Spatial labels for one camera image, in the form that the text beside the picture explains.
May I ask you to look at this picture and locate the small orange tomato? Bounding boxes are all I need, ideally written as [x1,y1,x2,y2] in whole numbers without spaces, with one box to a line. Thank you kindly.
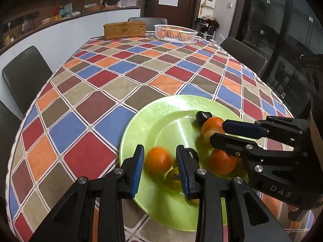
[201,117,225,136]

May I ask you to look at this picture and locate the dark plum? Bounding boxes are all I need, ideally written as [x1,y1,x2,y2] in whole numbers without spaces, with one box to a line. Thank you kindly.
[195,111,212,127]
[185,147,199,170]

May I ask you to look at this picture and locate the green tomato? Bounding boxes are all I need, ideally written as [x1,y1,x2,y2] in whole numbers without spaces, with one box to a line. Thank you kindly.
[165,167,182,191]

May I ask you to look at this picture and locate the large orange tangerine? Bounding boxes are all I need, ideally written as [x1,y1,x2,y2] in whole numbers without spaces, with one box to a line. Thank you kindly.
[145,147,172,174]

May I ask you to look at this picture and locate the right side dark chair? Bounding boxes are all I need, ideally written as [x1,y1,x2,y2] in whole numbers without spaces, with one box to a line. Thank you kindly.
[220,37,267,77]

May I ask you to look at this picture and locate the green plate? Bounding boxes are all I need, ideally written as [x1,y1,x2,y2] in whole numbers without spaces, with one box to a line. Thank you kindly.
[119,95,240,232]

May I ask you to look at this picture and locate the colourful checkered tablecloth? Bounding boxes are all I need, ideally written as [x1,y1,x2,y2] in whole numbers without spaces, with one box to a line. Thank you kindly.
[5,35,291,241]

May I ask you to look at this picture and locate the rack with bags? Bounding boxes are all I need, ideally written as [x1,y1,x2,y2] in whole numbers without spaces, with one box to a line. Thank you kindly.
[195,15,219,41]

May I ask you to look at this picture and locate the black glass sliding doors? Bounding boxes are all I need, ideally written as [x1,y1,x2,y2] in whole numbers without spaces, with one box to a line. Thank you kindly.
[236,0,322,119]

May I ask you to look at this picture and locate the near left dark chair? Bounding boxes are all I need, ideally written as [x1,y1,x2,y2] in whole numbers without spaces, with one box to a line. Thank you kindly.
[0,102,21,199]

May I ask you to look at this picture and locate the clear basket of oranges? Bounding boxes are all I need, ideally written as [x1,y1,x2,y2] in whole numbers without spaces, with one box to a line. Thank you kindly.
[154,25,198,44]

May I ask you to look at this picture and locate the dark wooden door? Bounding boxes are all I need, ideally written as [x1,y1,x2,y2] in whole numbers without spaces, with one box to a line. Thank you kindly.
[140,0,201,28]

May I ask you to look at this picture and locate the far end dark chair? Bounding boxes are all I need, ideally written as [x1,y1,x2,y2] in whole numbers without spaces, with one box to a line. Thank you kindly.
[128,17,168,32]

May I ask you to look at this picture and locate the woven wicker box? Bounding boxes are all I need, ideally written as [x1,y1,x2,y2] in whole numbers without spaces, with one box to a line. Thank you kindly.
[104,21,146,40]

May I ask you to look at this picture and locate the white counter with dark top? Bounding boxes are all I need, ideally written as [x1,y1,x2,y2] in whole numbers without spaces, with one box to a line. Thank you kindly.
[1,7,141,118]

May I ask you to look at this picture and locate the wall intercom panel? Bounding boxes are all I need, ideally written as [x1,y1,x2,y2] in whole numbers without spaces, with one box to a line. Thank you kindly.
[205,0,216,9]

